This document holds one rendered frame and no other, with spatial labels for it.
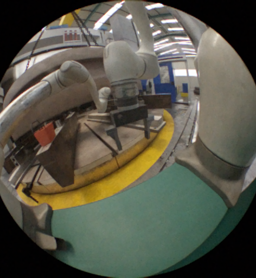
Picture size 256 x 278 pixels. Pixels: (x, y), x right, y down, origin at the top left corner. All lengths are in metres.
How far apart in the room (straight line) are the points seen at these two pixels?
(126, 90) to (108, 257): 0.36
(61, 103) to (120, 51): 1.12
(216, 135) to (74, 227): 0.26
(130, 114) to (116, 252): 0.34
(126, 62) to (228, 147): 0.29
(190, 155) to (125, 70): 0.27
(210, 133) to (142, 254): 0.20
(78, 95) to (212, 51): 1.29
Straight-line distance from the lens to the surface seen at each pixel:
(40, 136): 0.80
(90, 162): 0.95
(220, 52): 0.15
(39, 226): 0.22
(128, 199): 0.16
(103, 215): 0.16
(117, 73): 0.28
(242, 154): 0.16
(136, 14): 0.43
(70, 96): 1.30
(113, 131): 0.32
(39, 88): 0.52
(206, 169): 0.18
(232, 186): 0.20
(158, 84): 5.55
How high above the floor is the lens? 0.87
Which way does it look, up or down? 30 degrees down
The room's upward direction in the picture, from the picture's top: 12 degrees counter-clockwise
